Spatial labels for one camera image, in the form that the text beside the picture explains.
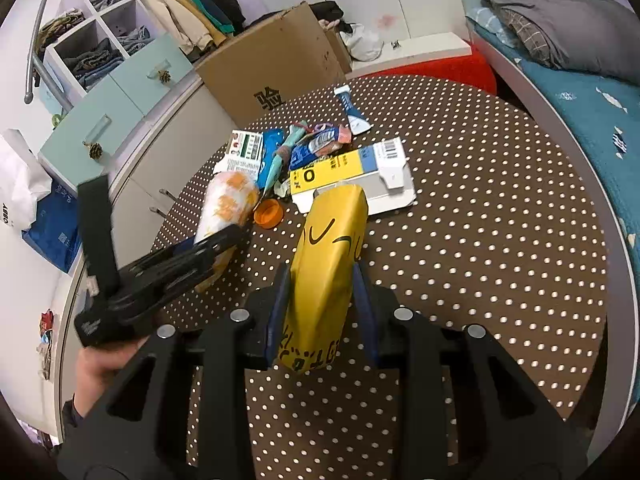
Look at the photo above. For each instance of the red covered bench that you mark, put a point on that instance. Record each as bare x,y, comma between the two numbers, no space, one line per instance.
450,67

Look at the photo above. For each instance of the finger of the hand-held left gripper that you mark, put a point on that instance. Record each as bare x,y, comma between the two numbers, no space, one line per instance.
190,280
200,250

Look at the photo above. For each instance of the bed with teal blanket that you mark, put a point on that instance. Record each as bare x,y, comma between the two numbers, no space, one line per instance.
575,105

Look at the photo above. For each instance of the cardboard box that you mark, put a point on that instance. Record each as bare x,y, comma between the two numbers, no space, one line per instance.
270,60

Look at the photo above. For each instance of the folded olive clothes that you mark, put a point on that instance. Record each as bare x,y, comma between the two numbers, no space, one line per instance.
60,25

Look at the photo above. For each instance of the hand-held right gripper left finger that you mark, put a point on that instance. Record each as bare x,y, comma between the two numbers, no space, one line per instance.
277,312

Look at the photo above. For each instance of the teal garment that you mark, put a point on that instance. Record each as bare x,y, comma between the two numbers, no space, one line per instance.
205,5

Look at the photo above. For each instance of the teal drawer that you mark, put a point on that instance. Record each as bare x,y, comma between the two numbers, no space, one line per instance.
90,130
150,77

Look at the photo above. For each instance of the white cubby shelf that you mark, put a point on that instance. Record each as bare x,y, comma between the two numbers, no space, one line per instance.
95,14

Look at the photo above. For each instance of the white cabinet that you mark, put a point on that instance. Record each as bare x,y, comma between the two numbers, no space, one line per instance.
165,160

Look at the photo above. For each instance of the blue white tube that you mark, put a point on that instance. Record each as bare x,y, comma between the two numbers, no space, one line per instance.
356,119

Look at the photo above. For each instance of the black clothing heap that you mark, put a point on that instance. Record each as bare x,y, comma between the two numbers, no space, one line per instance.
325,10

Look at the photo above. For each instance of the blue shopping bag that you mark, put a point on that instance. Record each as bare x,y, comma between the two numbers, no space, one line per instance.
55,230

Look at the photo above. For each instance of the yellow paper package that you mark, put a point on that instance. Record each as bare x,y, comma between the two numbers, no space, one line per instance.
325,260

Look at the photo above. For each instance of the person's left hand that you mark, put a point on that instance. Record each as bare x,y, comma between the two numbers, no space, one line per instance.
105,365

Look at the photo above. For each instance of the white bed frame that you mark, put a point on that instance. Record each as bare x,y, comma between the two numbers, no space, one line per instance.
617,260

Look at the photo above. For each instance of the orange bottle cap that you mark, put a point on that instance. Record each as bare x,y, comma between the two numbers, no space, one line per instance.
269,215

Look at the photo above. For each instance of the yellow white carton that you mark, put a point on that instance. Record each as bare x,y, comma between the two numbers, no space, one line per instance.
380,180

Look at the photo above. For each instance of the curved silver pole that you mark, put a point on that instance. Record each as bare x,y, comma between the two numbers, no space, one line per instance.
37,25

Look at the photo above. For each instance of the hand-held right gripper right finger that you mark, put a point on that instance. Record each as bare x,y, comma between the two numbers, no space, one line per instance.
362,312

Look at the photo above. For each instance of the brown polka dot tablecloth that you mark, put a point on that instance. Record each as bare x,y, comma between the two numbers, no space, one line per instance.
475,210

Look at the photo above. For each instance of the folded dark clothes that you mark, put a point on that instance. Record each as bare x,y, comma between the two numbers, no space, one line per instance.
92,62

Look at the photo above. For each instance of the checked grey pillow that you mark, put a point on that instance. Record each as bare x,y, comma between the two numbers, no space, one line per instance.
525,32

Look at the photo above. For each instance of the white orange printed wrapper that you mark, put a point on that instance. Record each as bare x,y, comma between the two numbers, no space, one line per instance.
227,205

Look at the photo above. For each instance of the white green medicine box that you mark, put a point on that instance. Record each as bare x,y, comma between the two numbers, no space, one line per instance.
245,150

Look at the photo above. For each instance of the cream jacket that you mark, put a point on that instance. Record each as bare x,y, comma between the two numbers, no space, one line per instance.
160,10

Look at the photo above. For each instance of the white crumpled cloth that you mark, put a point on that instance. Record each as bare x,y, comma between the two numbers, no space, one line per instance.
362,42

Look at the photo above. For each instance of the grey quilt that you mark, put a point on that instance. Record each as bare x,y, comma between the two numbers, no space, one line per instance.
565,20

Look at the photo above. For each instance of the folded grey jeans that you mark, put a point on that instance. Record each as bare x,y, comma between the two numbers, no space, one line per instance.
135,40

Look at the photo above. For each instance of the pink flower wall sticker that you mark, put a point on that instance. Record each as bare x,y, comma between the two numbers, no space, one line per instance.
387,22

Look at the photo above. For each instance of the small blue packet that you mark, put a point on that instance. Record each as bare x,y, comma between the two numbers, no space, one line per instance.
273,141

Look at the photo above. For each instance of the blue pink snack wrapper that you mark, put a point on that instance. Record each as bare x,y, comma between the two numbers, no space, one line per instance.
320,141

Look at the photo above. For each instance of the light blue striped pillow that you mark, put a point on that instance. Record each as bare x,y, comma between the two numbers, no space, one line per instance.
487,25

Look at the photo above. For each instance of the white plastic bag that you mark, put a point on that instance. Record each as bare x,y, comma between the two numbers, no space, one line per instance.
20,180

